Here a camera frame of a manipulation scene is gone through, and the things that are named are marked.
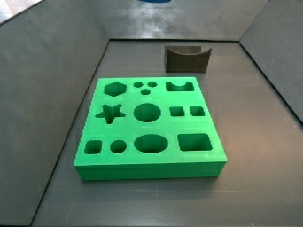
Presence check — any blue oval cylinder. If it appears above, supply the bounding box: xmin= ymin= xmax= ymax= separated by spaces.
xmin=138 ymin=0 xmax=172 ymax=4

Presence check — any black cradle fixture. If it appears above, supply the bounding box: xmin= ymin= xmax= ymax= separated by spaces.
xmin=164 ymin=46 xmax=212 ymax=73

